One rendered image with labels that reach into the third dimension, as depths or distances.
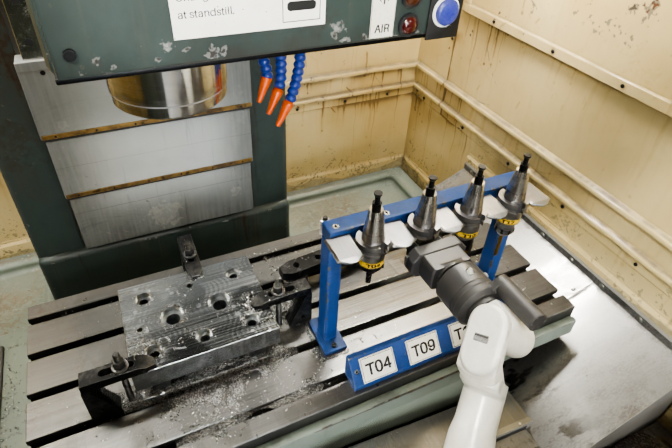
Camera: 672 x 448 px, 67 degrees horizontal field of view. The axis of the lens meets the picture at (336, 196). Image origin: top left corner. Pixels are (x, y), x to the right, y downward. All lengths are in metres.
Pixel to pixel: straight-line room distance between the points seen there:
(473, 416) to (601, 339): 0.69
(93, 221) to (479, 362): 1.00
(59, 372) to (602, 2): 1.44
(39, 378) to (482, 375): 0.87
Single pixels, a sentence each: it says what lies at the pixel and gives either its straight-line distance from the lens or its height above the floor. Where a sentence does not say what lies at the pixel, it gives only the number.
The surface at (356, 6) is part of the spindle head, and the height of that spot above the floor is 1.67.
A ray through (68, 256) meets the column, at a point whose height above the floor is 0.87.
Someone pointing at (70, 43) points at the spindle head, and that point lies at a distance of 0.51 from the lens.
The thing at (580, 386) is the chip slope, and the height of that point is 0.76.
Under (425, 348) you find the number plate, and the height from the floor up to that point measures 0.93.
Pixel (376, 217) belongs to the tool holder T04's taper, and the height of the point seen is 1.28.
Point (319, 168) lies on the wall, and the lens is 2.02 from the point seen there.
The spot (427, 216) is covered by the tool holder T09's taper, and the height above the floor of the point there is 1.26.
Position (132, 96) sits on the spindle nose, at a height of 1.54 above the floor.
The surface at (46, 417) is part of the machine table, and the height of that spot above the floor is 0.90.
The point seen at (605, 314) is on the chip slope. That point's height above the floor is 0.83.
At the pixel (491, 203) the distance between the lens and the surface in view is 1.08.
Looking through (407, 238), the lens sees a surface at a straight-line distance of 0.94.
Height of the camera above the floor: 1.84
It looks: 38 degrees down
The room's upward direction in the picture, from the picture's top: 3 degrees clockwise
